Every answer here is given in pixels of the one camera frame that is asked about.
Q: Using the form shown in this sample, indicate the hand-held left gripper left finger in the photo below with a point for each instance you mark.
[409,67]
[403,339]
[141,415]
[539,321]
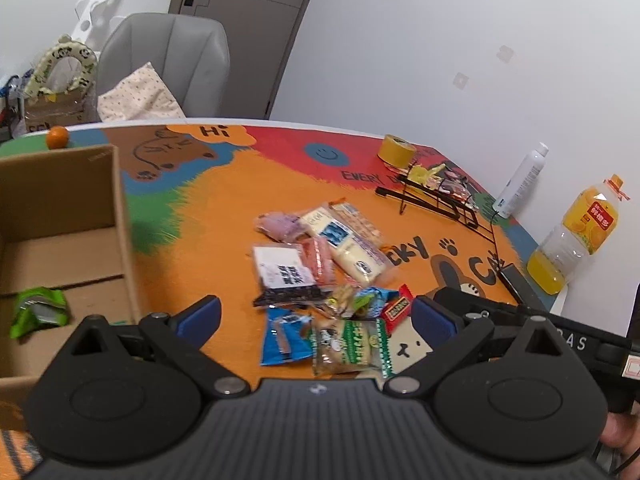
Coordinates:
[200,316]

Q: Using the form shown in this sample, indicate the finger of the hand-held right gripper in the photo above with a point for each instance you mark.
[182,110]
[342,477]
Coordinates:
[475,300]

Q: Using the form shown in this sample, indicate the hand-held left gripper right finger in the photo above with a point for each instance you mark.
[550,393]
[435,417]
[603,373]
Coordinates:
[435,318]

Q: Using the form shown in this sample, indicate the red and brown candy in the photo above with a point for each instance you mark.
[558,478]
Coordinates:
[397,310]

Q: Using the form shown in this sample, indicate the small blue green packet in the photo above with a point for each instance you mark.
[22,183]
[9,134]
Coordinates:
[367,302]

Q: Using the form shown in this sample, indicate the green and white snack packet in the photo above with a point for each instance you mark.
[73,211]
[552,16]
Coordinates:
[350,345]

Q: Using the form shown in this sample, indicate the black and white snack packet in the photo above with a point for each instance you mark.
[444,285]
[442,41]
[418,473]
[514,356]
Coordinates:
[285,272]

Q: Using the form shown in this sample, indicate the small yellow candy packet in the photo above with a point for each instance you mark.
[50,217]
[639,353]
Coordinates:
[340,300]

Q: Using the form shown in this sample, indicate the person's right hand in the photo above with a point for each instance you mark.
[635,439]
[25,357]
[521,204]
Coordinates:
[622,430]

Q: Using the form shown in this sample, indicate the flat black box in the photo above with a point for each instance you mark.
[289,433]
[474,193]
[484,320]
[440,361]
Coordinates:
[517,280]

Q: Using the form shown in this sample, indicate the white and blue snack packet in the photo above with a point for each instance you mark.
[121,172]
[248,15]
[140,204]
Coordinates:
[345,250]

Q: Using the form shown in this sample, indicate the pink wrapped packets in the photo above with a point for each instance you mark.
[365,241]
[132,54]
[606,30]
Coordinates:
[452,186]

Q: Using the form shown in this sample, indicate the clear cracker packet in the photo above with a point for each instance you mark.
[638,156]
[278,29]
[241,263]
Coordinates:
[362,225]

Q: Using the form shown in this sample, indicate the purple snack packet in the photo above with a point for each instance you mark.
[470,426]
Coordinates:
[280,225]

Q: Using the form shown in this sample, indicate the orange juice bottle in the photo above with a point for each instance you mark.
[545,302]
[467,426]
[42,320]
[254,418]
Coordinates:
[585,225]

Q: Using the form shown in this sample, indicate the pink snack packet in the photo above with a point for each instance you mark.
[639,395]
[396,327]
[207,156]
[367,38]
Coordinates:
[317,260]

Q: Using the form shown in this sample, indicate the white spray bottle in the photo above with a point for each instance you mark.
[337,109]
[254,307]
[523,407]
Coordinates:
[522,175]

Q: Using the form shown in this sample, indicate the yellow tape roll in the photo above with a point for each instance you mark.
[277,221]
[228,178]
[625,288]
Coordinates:
[395,152]

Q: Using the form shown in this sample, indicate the small orange fruit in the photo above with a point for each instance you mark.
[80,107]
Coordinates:
[57,138]

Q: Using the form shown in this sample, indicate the dotted beige cushion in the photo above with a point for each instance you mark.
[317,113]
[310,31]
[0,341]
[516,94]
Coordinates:
[140,95]

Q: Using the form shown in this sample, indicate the taped brown cardboard box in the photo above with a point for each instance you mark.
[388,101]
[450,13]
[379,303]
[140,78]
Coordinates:
[50,110]

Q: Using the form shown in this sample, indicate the grey upholstered chair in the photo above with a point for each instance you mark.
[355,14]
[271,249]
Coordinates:
[170,50]

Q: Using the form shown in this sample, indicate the grey door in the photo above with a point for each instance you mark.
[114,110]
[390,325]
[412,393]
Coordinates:
[250,0]

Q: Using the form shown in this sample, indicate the clear adhesive wall hook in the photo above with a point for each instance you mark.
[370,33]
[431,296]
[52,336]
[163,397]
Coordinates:
[506,52]
[460,79]

